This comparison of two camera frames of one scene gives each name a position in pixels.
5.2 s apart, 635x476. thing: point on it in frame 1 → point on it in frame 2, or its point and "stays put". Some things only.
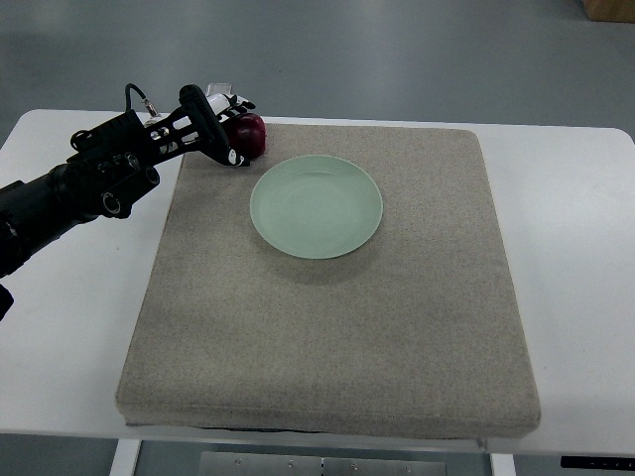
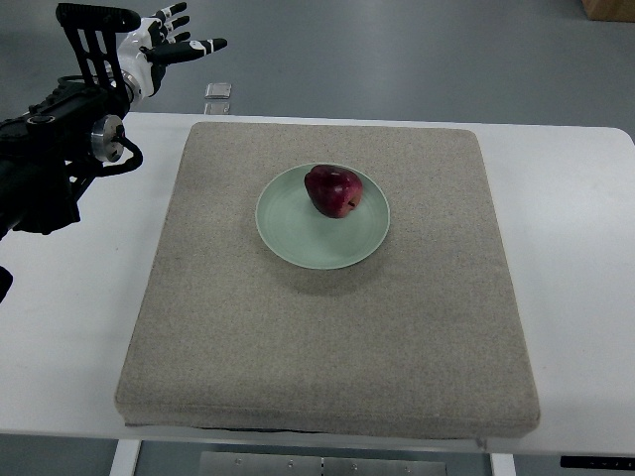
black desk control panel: [598, 462] stays put
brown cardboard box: [617, 11] stays put
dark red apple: [246, 135] → [332, 190]
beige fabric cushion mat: [418, 331] stays put
